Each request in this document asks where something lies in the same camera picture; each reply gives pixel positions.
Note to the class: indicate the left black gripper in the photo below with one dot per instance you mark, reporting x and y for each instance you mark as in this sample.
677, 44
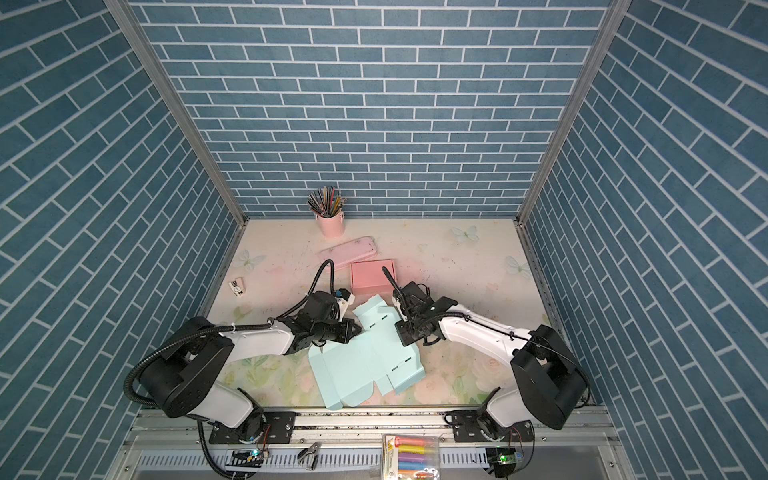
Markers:
347, 335

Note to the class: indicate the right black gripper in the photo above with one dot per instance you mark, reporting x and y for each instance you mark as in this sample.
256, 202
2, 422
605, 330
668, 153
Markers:
402, 334

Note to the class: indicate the light blue paper box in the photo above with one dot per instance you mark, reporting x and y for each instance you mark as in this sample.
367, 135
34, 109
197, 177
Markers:
348, 374

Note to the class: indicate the pink paper box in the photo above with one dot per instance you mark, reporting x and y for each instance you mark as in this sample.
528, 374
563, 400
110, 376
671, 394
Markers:
372, 277

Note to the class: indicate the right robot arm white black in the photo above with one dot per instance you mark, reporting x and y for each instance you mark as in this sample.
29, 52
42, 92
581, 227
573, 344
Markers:
549, 382

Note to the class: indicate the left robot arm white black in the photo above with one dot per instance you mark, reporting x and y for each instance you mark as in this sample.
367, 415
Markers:
181, 377

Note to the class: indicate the pink pencil case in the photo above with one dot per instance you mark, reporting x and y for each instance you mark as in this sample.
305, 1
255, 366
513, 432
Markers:
356, 250

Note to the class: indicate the pink pencil cup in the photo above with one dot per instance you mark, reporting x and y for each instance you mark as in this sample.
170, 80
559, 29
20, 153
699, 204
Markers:
331, 227

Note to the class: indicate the small white pencil sharpener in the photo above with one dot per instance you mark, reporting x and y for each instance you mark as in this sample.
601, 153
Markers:
237, 286

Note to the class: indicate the bundle of coloured pencils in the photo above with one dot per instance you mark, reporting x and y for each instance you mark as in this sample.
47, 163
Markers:
326, 202

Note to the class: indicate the black metal clip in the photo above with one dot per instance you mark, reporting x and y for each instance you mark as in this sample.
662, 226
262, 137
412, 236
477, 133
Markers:
309, 456

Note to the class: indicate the pack of coloured markers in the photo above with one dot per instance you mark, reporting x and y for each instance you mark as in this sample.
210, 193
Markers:
410, 458

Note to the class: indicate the left small circuit board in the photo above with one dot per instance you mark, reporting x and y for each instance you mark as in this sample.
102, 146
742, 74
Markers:
250, 458

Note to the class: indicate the small circuit board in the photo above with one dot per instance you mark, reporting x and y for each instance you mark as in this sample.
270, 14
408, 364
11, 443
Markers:
250, 458
501, 462

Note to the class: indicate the right small circuit board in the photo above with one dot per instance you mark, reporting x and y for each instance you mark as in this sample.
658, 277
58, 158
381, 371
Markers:
501, 462

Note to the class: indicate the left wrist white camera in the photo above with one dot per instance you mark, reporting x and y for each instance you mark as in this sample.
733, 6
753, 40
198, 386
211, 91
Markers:
344, 299

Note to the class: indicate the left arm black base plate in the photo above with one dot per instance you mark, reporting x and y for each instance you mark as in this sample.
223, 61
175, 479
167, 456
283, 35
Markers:
270, 427

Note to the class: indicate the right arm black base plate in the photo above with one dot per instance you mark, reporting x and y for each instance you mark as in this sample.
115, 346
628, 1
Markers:
474, 426

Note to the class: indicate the aluminium front rail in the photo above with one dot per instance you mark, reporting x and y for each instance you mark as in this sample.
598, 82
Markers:
365, 427

